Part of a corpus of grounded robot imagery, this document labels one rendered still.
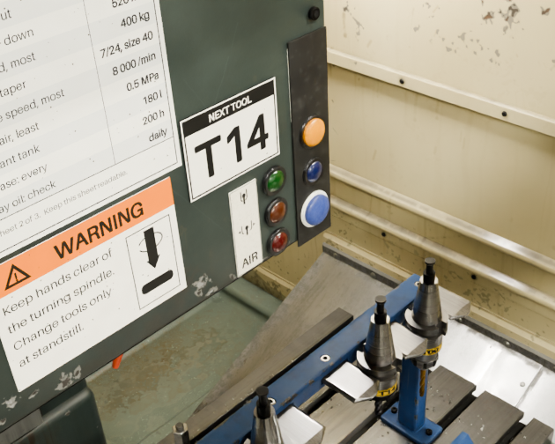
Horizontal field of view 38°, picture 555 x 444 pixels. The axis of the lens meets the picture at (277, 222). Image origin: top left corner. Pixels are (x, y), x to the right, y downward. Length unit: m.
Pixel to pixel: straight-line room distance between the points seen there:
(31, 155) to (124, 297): 0.15
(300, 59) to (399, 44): 0.90
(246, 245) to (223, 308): 1.55
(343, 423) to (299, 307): 0.47
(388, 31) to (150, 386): 1.04
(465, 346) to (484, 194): 0.35
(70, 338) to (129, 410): 1.41
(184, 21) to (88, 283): 0.20
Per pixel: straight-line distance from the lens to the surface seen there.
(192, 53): 0.59
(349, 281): 1.90
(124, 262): 0.61
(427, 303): 1.18
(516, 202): 1.55
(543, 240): 1.56
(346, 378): 1.13
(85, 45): 0.53
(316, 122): 0.70
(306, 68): 0.68
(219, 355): 2.10
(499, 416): 1.54
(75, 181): 0.56
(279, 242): 0.72
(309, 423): 1.08
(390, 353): 1.13
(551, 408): 1.68
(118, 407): 2.03
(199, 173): 0.63
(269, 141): 0.67
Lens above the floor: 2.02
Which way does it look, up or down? 34 degrees down
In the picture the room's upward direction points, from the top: 4 degrees counter-clockwise
